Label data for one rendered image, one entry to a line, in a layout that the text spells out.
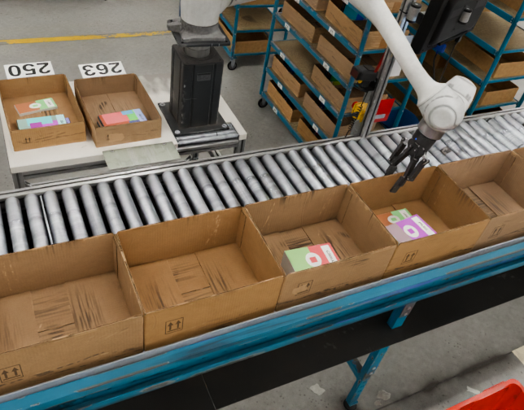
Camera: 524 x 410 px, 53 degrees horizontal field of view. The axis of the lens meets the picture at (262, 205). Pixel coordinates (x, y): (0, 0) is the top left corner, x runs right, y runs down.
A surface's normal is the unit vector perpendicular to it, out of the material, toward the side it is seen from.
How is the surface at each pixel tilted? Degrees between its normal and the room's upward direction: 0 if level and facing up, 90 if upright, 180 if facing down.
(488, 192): 1
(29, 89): 88
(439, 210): 89
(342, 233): 0
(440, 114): 79
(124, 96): 1
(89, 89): 89
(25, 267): 89
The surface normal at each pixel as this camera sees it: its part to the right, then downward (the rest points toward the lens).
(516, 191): -0.89, 0.18
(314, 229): 0.16, -0.72
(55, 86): 0.43, 0.65
